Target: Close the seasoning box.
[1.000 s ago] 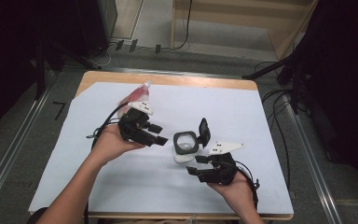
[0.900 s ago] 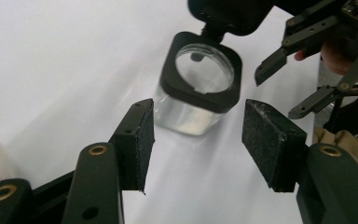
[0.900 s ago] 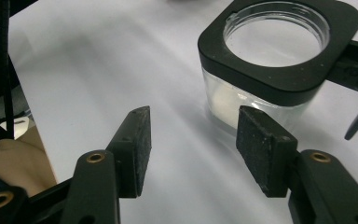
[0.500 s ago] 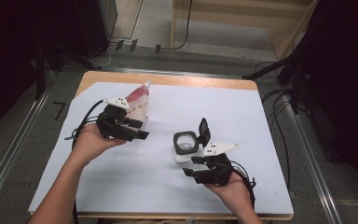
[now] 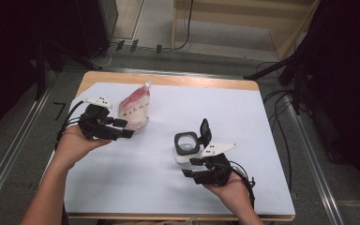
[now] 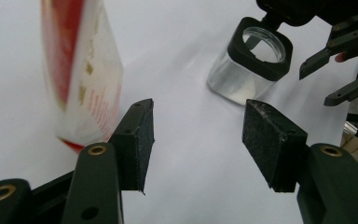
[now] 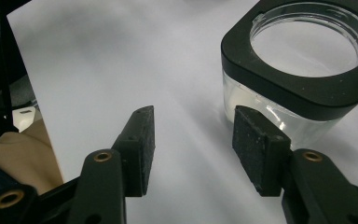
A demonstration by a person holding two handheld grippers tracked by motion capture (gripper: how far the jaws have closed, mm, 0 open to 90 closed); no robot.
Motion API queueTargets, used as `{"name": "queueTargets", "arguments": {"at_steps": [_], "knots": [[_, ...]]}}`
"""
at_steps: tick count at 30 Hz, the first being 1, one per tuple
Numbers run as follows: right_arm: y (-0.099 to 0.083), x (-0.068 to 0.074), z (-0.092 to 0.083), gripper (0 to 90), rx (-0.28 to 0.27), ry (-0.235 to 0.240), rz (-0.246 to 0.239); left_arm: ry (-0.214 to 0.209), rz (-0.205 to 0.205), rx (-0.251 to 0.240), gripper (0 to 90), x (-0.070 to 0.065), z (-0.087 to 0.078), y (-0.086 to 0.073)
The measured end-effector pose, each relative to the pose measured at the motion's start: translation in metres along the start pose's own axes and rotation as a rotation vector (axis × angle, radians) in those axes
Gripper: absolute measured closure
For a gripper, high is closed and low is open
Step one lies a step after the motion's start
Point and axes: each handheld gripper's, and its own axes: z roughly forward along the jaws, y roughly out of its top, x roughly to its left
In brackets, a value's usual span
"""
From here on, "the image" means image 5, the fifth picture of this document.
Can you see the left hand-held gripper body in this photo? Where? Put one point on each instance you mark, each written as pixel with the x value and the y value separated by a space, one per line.
pixel 95 123

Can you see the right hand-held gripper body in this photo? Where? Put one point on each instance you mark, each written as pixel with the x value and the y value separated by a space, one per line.
pixel 214 170

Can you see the white container with black lid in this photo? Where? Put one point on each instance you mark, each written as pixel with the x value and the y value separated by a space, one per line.
pixel 186 143

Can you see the red and white refill pouch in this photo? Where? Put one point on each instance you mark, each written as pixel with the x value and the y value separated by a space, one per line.
pixel 136 108

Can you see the person's right hand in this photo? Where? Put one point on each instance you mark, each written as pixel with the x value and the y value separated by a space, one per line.
pixel 231 192

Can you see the person's left hand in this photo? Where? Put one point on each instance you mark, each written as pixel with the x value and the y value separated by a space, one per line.
pixel 75 146

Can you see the white paper sheet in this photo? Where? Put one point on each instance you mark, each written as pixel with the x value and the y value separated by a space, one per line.
pixel 168 187

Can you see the metal floor strip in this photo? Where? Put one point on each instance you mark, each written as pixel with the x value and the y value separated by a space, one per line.
pixel 175 72

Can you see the wooden table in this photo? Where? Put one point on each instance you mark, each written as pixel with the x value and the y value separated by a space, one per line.
pixel 184 80

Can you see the black tripod stand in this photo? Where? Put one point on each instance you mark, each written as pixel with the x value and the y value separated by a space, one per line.
pixel 40 68

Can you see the dark cabinet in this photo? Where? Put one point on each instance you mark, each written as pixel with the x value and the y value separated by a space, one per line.
pixel 97 25

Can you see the black metal stand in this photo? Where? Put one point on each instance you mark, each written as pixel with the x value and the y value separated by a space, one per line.
pixel 295 72

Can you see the metal floor rail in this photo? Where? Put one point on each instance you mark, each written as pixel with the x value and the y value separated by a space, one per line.
pixel 317 165
pixel 12 146

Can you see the light wooden frame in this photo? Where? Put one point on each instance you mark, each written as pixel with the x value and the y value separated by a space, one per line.
pixel 281 40

